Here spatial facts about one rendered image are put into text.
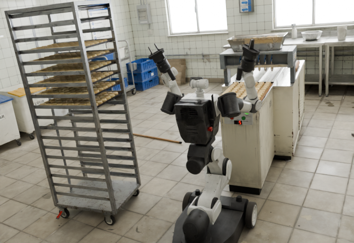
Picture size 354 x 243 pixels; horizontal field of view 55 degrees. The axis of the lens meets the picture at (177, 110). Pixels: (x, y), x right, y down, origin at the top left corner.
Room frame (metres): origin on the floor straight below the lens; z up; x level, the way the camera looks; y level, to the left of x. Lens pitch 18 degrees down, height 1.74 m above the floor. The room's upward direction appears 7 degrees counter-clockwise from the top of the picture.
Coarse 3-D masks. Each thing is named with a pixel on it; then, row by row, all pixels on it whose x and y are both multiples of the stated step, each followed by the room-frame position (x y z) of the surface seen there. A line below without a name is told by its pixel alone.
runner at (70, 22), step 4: (80, 20) 2.46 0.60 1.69; (36, 24) 2.61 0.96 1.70; (40, 24) 2.60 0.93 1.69; (44, 24) 2.58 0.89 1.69; (48, 24) 2.57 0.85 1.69; (52, 24) 2.55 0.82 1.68; (56, 24) 2.54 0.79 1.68; (60, 24) 2.53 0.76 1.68; (64, 24) 2.51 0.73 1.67; (68, 24) 2.50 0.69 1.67; (72, 24) 2.48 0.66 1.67; (16, 28) 2.69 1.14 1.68; (20, 28) 2.67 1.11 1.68; (24, 28) 2.66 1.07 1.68; (28, 28) 2.64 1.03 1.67; (32, 28) 2.63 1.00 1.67
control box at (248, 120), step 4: (236, 116) 2.66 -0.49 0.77; (240, 116) 2.65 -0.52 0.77; (244, 116) 2.63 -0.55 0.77; (248, 116) 2.62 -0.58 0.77; (252, 116) 2.62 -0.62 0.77; (224, 120) 2.71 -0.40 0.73; (228, 120) 2.70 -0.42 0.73; (232, 120) 2.68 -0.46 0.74; (236, 120) 2.66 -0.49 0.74; (240, 120) 2.65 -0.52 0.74; (244, 120) 2.63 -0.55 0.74; (248, 120) 2.62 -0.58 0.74; (252, 120) 2.62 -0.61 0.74; (244, 124) 2.64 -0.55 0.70; (248, 124) 2.62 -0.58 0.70; (252, 124) 2.61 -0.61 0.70
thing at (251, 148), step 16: (272, 96) 3.20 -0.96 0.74; (272, 112) 3.18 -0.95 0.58; (224, 128) 2.74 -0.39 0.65; (240, 128) 2.68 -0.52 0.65; (256, 128) 2.62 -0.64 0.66; (272, 128) 3.15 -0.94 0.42; (224, 144) 2.75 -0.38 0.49; (240, 144) 2.69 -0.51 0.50; (256, 144) 2.62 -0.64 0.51; (272, 144) 3.13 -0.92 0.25; (240, 160) 2.69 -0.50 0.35; (256, 160) 2.63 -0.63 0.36; (240, 176) 2.69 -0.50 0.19; (256, 176) 2.63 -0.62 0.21; (256, 192) 2.66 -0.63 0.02
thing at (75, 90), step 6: (96, 84) 2.81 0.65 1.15; (102, 84) 2.79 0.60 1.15; (108, 84) 2.76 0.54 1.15; (48, 90) 2.82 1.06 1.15; (54, 90) 2.80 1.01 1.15; (60, 90) 2.78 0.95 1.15; (66, 90) 2.72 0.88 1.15; (72, 90) 2.70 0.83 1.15; (78, 90) 2.67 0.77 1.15; (84, 90) 2.64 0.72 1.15; (96, 90) 2.59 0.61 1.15
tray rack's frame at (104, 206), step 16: (96, 0) 2.69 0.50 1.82; (48, 16) 3.09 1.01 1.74; (16, 48) 2.67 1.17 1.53; (32, 112) 2.67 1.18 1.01; (64, 160) 2.89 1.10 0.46; (48, 176) 2.67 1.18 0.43; (80, 192) 2.81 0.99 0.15; (96, 192) 2.78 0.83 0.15; (128, 192) 2.71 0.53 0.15; (64, 208) 2.63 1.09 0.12; (80, 208) 2.57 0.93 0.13; (96, 208) 2.51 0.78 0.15
